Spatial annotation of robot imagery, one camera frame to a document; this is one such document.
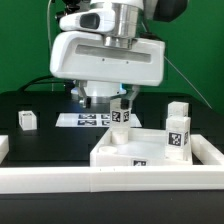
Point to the white square table top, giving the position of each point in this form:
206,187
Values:
145,147

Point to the white U-shaped fence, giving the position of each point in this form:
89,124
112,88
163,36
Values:
209,174

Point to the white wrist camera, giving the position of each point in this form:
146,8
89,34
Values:
96,20

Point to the white marker base plate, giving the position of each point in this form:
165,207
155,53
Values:
90,120

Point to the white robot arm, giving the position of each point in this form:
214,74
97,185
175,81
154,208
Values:
128,13

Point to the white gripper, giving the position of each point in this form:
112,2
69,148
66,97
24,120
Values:
83,56

